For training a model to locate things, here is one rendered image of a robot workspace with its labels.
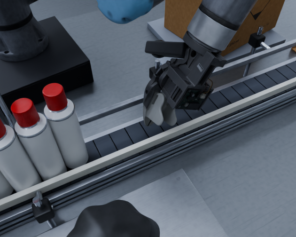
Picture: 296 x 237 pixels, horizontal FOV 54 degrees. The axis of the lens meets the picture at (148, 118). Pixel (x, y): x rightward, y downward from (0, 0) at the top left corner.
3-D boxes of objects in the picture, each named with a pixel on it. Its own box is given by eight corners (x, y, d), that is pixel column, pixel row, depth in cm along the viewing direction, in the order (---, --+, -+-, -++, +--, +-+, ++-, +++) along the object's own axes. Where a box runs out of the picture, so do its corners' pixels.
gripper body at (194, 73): (169, 112, 51) (206, 53, 45) (147, 82, 56) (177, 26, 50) (198, 113, 56) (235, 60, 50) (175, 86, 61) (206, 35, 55)
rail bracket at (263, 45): (253, 89, 83) (272, 40, 70) (237, 74, 87) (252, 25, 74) (262, 85, 83) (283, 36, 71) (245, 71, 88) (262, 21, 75)
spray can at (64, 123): (62, 170, 60) (32, 101, 44) (66, 150, 63) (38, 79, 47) (88, 169, 60) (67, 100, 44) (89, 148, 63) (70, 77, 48)
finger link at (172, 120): (157, 140, 59) (179, 106, 54) (144, 121, 63) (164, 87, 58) (168, 140, 61) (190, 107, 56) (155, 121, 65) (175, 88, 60)
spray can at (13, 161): (12, 198, 56) (-40, 132, 40) (19, 174, 59) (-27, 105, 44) (39, 197, 56) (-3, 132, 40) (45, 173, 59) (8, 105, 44)
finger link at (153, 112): (145, 141, 57) (167, 106, 52) (132, 121, 61) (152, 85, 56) (157, 140, 59) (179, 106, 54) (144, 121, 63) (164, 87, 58)
